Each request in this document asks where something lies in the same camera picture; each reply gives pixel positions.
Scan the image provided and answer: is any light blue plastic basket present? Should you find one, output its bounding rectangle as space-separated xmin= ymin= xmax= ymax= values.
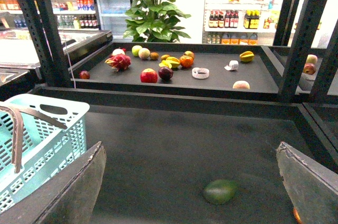
xmin=1 ymin=94 xmax=90 ymax=212

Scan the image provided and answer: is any green apple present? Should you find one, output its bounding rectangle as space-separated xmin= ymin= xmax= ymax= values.
xmin=132 ymin=45 xmax=142 ymax=57

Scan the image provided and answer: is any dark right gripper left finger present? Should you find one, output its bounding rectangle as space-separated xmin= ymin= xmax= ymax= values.
xmin=1 ymin=142 xmax=106 ymax=223

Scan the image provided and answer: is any yellow green star fruit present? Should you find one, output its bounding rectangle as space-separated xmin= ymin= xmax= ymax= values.
xmin=239 ymin=51 xmax=255 ymax=63

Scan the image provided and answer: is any brown kiwi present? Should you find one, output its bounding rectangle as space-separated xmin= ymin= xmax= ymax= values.
xmin=149 ymin=52 xmax=159 ymax=60

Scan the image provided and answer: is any small red fruit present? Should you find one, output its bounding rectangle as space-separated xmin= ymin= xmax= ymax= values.
xmin=79 ymin=70 xmax=90 ymax=79

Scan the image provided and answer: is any dark purple plum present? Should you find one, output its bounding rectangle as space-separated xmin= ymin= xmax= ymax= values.
xmin=158 ymin=67 xmax=173 ymax=81

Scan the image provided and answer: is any red yellow apple behind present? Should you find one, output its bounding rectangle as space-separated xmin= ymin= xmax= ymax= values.
xmin=184 ymin=51 xmax=195 ymax=60

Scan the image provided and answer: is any pink dragon fruit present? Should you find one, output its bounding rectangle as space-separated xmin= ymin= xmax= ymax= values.
xmin=105 ymin=54 xmax=131 ymax=71

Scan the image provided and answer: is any pale round melon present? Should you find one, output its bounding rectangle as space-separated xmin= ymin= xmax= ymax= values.
xmin=138 ymin=48 xmax=150 ymax=60

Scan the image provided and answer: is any green avocado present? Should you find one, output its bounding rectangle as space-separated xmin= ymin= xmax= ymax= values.
xmin=202 ymin=179 xmax=238 ymax=205

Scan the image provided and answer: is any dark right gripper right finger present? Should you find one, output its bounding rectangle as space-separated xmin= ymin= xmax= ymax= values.
xmin=276 ymin=142 xmax=337 ymax=223

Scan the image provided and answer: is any black metal shelf frame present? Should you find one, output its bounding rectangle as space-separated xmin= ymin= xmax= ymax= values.
xmin=0 ymin=0 xmax=338 ymax=103

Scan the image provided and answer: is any green potted plant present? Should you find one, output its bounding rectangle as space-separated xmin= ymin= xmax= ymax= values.
xmin=123 ymin=0 xmax=191 ymax=43

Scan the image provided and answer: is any pale peach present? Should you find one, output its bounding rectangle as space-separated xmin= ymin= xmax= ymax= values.
xmin=232 ymin=80 xmax=250 ymax=89

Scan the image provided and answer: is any small yellow brown fruit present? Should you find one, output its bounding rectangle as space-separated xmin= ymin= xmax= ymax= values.
xmin=161 ymin=54 xmax=170 ymax=61

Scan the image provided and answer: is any brown basket handle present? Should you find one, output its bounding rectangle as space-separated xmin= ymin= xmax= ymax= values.
xmin=1 ymin=101 xmax=67 ymax=174

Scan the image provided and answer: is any red fruit on side shelf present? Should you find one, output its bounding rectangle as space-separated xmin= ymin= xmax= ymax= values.
xmin=303 ymin=63 xmax=316 ymax=75

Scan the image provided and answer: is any white onion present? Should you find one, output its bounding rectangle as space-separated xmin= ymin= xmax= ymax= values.
xmin=111 ymin=48 xmax=125 ymax=56

